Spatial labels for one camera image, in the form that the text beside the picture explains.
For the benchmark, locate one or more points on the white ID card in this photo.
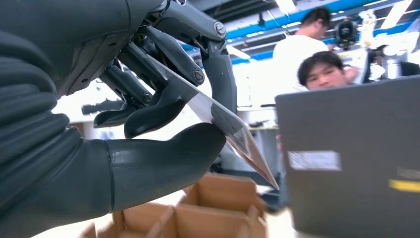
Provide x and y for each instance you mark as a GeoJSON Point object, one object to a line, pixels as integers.
{"type": "Point", "coordinates": [236, 131]}

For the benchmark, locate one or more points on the seated person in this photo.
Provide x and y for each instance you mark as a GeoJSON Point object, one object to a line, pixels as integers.
{"type": "Point", "coordinates": [323, 74]}

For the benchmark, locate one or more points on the wooden card organizer box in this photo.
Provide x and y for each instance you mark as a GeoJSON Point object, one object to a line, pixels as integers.
{"type": "Point", "coordinates": [213, 210]}

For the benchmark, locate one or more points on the grey laptop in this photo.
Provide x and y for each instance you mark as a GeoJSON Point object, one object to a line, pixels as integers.
{"type": "Point", "coordinates": [354, 131]}

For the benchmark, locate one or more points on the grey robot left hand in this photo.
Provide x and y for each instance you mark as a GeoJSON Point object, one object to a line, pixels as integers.
{"type": "Point", "coordinates": [82, 33]}

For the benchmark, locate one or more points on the ribbed grey left arm sleeve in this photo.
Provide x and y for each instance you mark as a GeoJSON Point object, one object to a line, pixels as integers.
{"type": "Point", "coordinates": [29, 131]}

